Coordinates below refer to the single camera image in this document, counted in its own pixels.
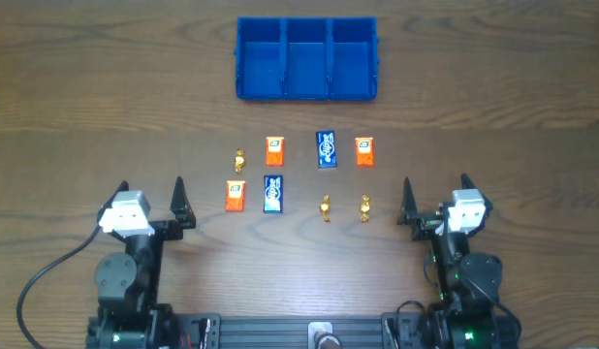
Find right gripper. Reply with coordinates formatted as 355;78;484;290
396;173;494;242

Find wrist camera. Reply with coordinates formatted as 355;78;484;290
444;188;488;237
97;189;156;238

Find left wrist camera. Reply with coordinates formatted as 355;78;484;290
97;189;156;238

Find mounting rail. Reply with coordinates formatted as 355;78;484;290
175;312;431;349

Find orange candy box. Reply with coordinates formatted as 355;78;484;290
265;136;286;168
224;179;247;213
354;136;375;169

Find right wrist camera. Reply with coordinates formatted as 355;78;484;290
444;188;488;237

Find blue candy pack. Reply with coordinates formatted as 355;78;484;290
263;174;285;214
315;129;338;170

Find blue tray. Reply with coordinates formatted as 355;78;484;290
235;16;380;102

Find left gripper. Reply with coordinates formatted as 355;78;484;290
96;175;198;241

